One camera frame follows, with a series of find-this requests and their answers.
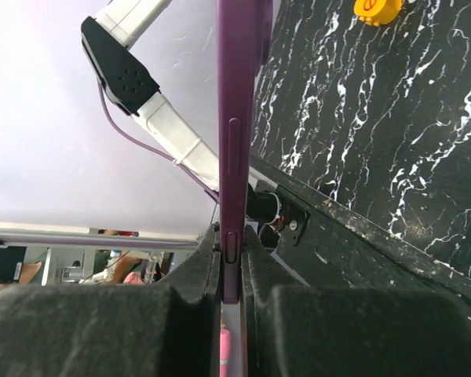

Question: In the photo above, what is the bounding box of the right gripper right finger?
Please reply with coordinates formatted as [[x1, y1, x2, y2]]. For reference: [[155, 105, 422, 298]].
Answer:
[[241, 228, 471, 376]]

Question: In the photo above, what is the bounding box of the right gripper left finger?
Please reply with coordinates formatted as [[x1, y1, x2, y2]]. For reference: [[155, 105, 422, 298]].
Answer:
[[0, 225, 221, 376]]

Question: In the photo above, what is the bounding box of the purple smartphone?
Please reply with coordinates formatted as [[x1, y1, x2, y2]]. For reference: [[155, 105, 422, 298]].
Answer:
[[217, 0, 273, 304]]

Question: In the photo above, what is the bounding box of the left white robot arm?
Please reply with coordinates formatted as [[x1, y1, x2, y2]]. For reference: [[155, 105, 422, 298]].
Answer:
[[81, 1, 280, 232]]

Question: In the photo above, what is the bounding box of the yellow blue toy block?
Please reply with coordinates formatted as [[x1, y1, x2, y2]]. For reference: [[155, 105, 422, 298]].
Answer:
[[353, 0, 403, 27]]

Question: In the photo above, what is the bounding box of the aluminium frame rail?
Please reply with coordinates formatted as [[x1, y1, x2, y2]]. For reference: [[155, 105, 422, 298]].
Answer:
[[0, 222, 199, 251]]

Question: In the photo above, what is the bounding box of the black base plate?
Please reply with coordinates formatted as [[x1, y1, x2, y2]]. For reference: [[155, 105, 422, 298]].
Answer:
[[250, 156, 471, 326]]

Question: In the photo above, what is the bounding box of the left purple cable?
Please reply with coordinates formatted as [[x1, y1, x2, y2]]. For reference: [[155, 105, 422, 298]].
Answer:
[[97, 80, 221, 201]]

